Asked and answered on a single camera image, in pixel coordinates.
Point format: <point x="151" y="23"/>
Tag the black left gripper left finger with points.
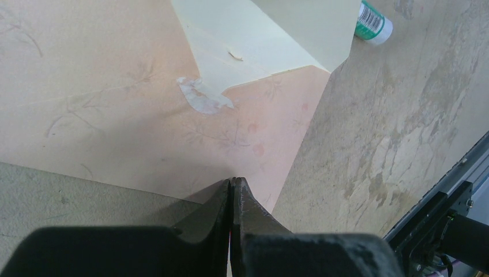
<point x="195" y="246"/>

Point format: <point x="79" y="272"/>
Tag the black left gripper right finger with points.
<point x="262" y="246"/>

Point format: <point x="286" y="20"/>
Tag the green white glue stick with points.
<point x="372" y="26"/>

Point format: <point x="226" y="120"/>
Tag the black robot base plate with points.
<point x="439" y="231"/>

